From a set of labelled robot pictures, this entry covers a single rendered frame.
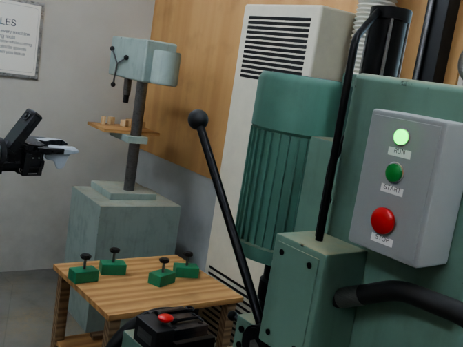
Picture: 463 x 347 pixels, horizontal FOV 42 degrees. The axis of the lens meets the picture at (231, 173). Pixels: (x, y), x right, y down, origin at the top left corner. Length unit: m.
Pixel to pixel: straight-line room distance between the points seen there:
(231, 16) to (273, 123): 2.55
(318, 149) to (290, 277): 0.22
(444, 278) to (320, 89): 0.36
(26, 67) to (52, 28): 0.29
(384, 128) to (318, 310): 0.23
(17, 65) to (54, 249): 1.24
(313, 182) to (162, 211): 2.50
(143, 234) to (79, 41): 1.38
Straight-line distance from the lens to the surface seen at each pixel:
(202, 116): 1.01
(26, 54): 3.95
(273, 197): 0.97
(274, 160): 0.96
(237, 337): 1.13
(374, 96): 0.80
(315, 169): 0.91
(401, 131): 0.69
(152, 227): 3.38
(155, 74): 3.12
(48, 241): 4.25
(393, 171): 0.69
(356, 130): 0.81
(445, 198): 0.69
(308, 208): 0.92
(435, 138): 0.67
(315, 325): 0.77
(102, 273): 2.76
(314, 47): 2.51
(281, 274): 0.79
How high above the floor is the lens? 1.50
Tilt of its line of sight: 10 degrees down
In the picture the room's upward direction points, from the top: 9 degrees clockwise
